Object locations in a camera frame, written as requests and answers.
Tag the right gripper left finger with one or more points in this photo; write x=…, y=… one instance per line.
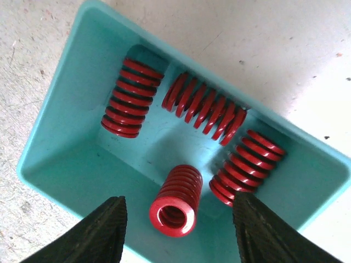
x=99, y=237

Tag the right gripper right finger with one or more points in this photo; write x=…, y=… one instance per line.
x=262, y=236

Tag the red spring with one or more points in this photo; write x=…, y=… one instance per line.
x=131, y=98
x=246, y=167
x=198, y=103
x=174, y=210

